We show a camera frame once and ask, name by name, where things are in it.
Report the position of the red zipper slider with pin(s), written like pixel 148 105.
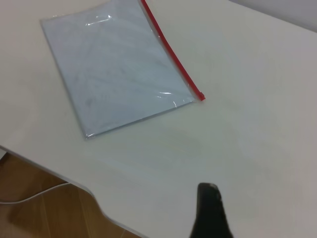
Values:
pixel 201 96

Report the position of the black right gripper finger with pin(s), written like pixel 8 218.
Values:
pixel 210 213

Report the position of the clear zip bag red strip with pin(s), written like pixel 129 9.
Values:
pixel 119 69

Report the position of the white paper sheets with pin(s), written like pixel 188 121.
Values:
pixel 116 72

